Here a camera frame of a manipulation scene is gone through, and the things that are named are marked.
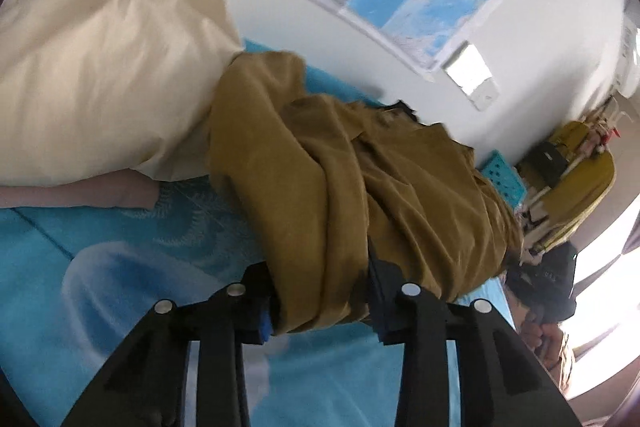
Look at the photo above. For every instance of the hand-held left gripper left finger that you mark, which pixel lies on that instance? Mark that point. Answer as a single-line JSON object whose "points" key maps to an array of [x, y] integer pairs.
{"points": [[255, 307]]}

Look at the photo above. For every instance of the cream pillow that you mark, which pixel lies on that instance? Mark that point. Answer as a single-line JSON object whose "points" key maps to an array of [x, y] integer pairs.
{"points": [[100, 82]]}

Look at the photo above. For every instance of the person's right hand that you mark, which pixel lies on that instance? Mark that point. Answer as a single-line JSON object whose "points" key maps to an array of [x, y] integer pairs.
{"points": [[542, 339]]}

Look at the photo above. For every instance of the pink cloth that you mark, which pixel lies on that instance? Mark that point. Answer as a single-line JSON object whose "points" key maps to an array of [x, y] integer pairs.
{"points": [[75, 194]]}

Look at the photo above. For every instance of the white wall appliance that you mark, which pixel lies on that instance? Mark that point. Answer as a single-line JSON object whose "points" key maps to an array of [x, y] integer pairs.
{"points": [[629, 57]]}

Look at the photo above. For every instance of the blue plastic rack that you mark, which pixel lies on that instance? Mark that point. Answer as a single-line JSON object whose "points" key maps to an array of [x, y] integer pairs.
{"points": [[502, 179]]}

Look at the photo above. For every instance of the yellow fabric chair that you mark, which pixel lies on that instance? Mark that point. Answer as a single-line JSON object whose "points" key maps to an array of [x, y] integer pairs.
{"points": [[582, 187]]}

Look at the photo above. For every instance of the brown large garment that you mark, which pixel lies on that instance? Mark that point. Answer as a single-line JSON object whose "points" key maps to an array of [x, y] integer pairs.
{"points": [[350, 187]]}

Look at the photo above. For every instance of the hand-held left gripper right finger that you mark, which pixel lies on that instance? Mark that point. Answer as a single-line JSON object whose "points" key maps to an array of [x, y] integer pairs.
{"points": [[387, 307]]}

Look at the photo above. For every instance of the white wall socket panel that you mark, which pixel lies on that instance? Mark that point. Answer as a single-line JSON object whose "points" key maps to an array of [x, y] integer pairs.
{"points": [[472, 74]]}

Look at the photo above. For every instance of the blue printed bedsheet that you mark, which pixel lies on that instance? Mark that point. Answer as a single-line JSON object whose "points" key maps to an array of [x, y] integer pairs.
{"points": [[100, 257]]}

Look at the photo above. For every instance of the black garment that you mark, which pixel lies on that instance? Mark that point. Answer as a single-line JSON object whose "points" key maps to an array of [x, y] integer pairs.
{"points": [[402, 109]]}

